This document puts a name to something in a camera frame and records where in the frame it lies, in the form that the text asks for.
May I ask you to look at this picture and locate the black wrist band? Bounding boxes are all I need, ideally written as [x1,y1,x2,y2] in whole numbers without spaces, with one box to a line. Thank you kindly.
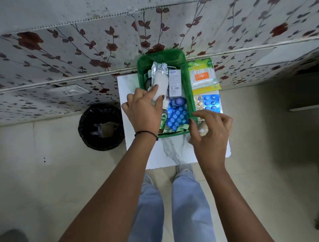
[135,131,159,141]

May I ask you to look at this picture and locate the black trash bin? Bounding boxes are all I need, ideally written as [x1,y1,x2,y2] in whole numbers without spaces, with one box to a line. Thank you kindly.
[78,103,125,151]

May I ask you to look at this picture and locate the gold blister pack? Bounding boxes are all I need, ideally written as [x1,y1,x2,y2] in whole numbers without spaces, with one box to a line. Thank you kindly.
[194,96,205,111]

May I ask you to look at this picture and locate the blue capped tube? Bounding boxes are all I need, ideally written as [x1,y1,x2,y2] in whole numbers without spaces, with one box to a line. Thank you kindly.
[172,97,187,108]

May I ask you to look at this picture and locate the blue blister pack round tablets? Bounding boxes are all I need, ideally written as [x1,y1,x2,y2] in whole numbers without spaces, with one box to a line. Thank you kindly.
[202,94,223,113]

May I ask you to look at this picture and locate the person's right hand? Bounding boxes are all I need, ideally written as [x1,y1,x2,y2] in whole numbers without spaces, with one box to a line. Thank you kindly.
[189,110,233,175]

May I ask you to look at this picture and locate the cotton swab packet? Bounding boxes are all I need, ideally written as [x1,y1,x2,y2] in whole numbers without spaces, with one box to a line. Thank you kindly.
[187,59,220,89]

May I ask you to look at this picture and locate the green antiseptic bottle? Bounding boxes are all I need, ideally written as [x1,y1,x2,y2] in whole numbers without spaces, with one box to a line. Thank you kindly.
[159,110,168,134]

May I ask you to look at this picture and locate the small beige tape roll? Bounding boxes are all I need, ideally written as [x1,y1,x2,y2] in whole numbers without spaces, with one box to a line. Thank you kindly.
[198,121,209,137]

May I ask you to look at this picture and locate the dark small bottle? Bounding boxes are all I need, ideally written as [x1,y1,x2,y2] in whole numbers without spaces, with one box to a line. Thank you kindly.
[145,70,153,91]

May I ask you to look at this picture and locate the person's right forearm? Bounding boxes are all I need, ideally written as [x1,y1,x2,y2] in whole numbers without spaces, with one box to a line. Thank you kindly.
[202,167,274,242]

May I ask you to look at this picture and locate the person's left hand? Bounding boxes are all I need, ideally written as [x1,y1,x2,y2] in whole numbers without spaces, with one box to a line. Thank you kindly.
[121,84,165,136]

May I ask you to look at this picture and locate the white wall switch plate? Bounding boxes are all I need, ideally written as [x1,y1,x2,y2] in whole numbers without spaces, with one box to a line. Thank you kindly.
[49,84,91,96]

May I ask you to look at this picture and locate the person's left forearm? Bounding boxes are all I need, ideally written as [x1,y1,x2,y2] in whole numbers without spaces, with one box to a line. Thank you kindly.
[58,133,159,242]

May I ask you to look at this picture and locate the green plastic basket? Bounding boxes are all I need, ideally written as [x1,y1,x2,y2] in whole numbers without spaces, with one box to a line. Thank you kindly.
[137,49,198,138]

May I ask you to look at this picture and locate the yellow flat packet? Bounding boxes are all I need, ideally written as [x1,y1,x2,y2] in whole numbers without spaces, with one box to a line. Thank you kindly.
[192,83,222,96]

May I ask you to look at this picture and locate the cardboard scrap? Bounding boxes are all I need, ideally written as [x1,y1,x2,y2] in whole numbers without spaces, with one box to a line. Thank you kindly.
[101,122,115,138]

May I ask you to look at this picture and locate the white medicine box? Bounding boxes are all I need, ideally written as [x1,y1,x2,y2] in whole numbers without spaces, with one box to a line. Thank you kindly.
[169,69,182,99]

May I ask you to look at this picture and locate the light blue jeans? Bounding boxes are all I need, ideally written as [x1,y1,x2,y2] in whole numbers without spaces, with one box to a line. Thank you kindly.
[128,171,217,242]

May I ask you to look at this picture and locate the blue blister pack white pills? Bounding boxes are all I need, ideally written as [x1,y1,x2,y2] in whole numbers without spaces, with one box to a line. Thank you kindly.
[166,101,190,131]

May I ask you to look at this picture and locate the white bandage roll silver wrapper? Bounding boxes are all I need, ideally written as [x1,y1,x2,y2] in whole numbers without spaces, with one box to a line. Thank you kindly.
[150,61,170,105]

